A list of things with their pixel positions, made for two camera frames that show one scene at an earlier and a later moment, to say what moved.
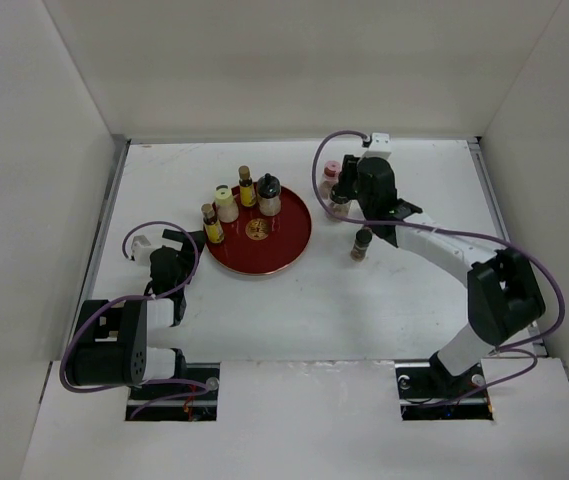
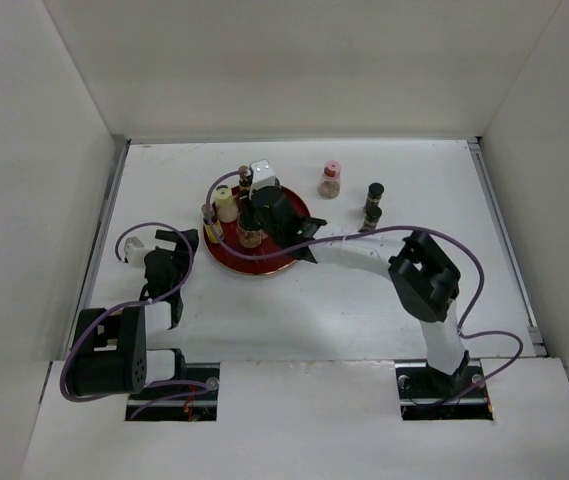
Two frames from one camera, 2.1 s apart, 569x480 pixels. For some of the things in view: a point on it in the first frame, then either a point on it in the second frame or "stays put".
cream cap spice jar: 227,206 stays put
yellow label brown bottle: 212,228 stays put
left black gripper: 187,251 stays put
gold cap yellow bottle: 248,194 stays put
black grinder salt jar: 340,195 → 249,228
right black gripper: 349,169 → 252,192
